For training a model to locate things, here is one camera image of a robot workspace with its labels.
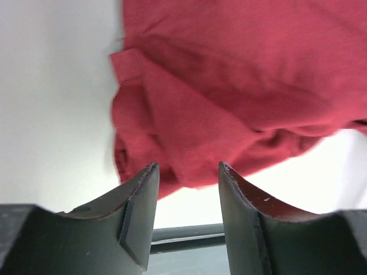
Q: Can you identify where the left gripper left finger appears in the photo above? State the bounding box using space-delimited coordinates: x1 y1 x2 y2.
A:
1 163 159 274

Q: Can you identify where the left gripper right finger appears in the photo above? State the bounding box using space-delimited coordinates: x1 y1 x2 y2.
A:
218 162 366 275

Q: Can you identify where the dark red t-shirt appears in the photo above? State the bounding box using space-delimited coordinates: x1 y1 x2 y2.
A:
110 1 366 198

